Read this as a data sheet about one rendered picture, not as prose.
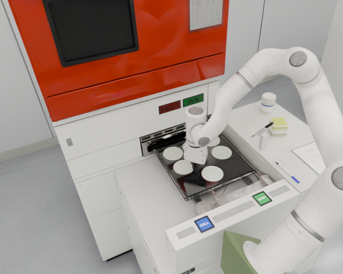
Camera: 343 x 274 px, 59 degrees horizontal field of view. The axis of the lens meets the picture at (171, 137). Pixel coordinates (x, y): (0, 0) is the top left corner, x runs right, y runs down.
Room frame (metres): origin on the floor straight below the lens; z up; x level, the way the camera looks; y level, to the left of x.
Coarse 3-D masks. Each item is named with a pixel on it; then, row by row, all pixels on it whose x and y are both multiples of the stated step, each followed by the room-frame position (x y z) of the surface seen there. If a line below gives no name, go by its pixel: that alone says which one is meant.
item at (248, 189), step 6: (246, 186) 0.90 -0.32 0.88; (252, 186) 0.90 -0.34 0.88; (258, 186) 0.90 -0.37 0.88; (264, 186) 0.90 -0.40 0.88; (234, 192) 0.87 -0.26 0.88; (240, 192) 0.87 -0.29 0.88; (246, 192) 0.87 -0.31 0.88; (228, 198) 0.84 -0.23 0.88; (234, 198) 0.84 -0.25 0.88; (210, 204) 0.82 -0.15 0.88; (198, 210) 0.79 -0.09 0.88
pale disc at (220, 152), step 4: (216, 148) 1.15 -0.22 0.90; (220, 148) 1.15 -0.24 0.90; (224, 148) 1.14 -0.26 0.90; (228, 148) 1.14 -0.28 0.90; (212, 152) 1.12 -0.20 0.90; (216, 152) 1.12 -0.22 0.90; (220, 152) 1.12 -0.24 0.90; (224, 152) 1.12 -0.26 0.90; (228, 152) 1.11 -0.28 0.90; (216, 156) 1.09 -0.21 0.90; (220, 156) 1.09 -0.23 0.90; (224, 156) 1.09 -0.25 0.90; (228, 156) 1.09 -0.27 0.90
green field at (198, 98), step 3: (195, 96) 1.30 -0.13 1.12; (198, 96) 1.31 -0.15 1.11; (201, 96) 1.31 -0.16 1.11; (186, 99) 1.28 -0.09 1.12; (189, 99) 1.29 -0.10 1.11; (192, 99) 1.29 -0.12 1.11; (195, 99) 1.30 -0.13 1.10; (198, 99) 1.31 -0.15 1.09; (201, 99) 1.31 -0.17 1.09; (183, 102) 1.28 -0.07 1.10; (186, 102) 1.28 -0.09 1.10; (189, 102) 1.29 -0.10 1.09; (192, 102) 1.29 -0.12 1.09; (195, 102) 1.30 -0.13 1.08; (186, 105) 1.28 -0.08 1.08
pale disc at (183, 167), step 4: (180, 160) 1.08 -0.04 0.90; (184, 160) 1.07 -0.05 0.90; (176, 164) 1.05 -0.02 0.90; (180, 164) 1.05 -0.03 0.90; (184, 164) 1.05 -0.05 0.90; (188, 164) 1.05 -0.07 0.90; (176, 168) 1.03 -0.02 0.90; (180, 168) 1.02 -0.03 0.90; (184, 168) 1.02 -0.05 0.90; (188, 168) 1.02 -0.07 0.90; (176, 172) 1.00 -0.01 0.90; (180, 172) 1.00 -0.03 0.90; (184, 172) 0.99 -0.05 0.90; (188, 172) 0.99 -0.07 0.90
